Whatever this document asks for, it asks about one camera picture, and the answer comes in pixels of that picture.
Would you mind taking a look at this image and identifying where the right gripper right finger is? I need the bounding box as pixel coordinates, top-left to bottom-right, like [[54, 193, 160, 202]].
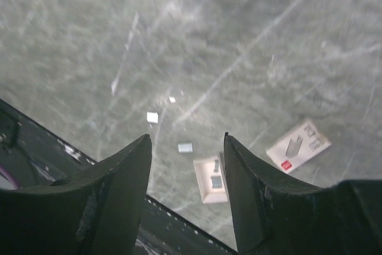
[[224, 134, 381, 254]]

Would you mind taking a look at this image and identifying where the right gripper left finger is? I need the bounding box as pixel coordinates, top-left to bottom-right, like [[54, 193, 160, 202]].
[[1, 134, 152, 254]]

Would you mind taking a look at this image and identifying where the small white staple box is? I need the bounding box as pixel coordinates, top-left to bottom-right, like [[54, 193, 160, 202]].
[[193, 154, 228, 204]]

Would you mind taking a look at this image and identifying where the staple box with red label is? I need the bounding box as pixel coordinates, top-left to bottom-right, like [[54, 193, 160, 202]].
[[266, 119, 332, 174]]

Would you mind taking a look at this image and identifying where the small staple strip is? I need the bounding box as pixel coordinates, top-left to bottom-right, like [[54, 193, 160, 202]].
[[146, 112, 159, 124]]

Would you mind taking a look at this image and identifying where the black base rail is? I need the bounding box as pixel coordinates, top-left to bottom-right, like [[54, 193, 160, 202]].
[[1, 102, 234, 254]]

